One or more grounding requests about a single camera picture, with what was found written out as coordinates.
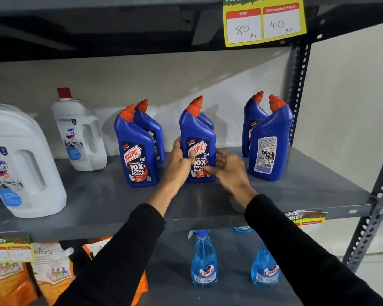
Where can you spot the perforated grey metal upright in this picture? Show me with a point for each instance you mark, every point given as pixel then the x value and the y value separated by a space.
pixel 375 207
pixel 298 92

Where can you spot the yellow price tag sign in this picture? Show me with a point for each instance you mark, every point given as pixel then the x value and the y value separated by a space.
pixel 263 20

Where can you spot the person's right hand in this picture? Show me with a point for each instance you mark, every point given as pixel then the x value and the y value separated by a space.
pixel 231 176

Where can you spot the person's right forearm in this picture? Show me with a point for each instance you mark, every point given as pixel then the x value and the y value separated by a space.
pixel 300 251

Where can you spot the person's left hand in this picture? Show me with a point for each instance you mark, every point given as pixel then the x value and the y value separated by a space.
pixel 176 168

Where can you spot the person's right thumb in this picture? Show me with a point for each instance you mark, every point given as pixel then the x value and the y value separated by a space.
pixel 212 171

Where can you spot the small white cleaner jug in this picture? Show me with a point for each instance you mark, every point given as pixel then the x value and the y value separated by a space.
pixel 76 124

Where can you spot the person's left forearm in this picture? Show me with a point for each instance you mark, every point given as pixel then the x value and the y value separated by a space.
pixel 121 251

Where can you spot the yellow shelf edge label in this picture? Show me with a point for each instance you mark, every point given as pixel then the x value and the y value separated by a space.
pixel 9 250
pixel 304 217

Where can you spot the person's left thumb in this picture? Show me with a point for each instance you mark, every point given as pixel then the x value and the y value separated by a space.
pixel 189 158

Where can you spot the large white cleaner jug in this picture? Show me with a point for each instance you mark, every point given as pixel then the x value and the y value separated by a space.
pixel 19 146

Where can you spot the orange refill pouch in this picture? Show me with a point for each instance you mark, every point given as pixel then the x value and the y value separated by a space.
pixel 9 285
pixel 95 246
pixel 51 270

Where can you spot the blue toilet cleaner bottle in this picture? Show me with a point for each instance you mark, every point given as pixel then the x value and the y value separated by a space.
pixel 276 124
pixel 196 130
pixel 134 146
pixel 151 124
pixel 252 114
pixel 207 119

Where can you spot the grey metal shelf board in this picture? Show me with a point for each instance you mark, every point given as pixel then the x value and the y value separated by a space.
pixel 234 270
pixel 99 200
pixel 83 28

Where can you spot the blue glass cleaner spray bottle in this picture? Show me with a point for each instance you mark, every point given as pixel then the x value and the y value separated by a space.
pixel 263 270
pixel 204 264
pixel 242 229

